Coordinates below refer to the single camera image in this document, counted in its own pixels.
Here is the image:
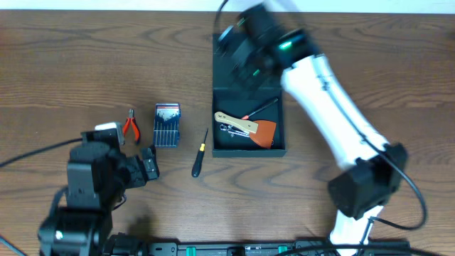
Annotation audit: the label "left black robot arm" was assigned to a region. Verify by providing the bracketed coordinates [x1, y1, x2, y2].
[38, 142, 159, 255]

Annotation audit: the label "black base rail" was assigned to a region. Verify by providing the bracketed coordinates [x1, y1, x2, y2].
[113, 240, 438, 256]

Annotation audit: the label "left black cable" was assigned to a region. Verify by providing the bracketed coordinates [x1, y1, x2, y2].
[0, 137, 83, 168]

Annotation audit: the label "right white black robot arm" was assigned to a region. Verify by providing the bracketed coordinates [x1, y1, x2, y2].
[217, 4, 407, 255]

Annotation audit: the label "black yellow screwdriver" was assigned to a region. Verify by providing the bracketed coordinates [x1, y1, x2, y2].
[191, 129, 208, 178]

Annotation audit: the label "black gift box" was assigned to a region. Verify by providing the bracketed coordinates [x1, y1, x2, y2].
[212, 33, 287, 158]

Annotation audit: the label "wooden handled orange scraper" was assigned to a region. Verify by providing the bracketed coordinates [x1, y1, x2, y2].
[214, 112, 277, 149]

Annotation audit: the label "blue precision screwdriver set case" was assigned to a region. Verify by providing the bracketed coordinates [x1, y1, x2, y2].
[153, 103, 181, 148]

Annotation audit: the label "red handled cutting pliers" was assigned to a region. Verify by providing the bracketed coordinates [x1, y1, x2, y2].
[122, 109, 141, 144]

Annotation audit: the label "right black cable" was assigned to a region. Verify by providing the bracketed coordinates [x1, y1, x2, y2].
[213, 0, 428, 256]

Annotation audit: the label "black cable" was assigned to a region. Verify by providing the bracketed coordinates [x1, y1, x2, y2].
[213, 0, 428, 256]
[0, 137, 83, 168]

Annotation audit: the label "small claw hammer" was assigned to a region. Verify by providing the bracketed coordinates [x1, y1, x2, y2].
[242, 97, 279, 120]

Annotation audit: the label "chrome combination wrench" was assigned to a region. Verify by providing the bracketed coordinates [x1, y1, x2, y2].
[219, 124, 250, 138]

